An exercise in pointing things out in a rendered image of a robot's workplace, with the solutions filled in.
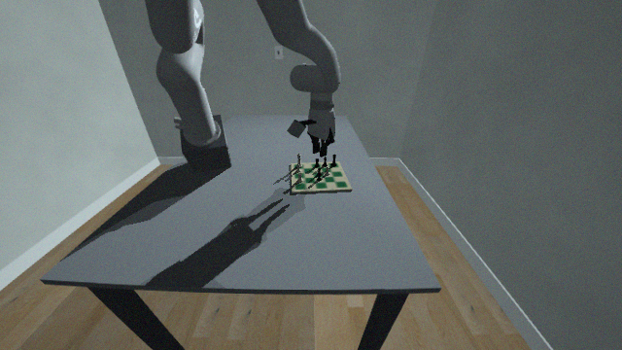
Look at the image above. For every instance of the green and cream chessboard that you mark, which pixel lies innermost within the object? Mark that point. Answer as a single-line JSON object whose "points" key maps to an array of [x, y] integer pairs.
{"points": [[336, 181]]}

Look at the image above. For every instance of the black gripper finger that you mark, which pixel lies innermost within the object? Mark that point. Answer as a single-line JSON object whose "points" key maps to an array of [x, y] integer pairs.
{"points": [[315, 142], [324, 148]]}

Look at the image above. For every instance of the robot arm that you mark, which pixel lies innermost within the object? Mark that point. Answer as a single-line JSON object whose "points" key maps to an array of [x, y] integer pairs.
{"points": [[175, 24]]}

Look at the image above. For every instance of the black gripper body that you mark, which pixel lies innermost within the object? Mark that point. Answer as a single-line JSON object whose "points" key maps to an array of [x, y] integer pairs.
{"points": [[325, 120]]}

